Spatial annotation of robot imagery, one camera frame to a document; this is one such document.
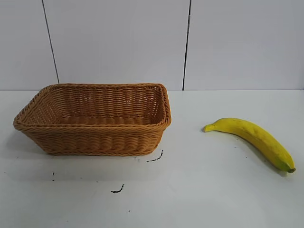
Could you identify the yellow banana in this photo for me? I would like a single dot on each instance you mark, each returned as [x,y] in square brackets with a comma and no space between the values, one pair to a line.
[261,140]

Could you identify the tan woven wicker basket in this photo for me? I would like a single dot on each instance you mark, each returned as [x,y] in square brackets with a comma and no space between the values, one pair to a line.
[95,140]

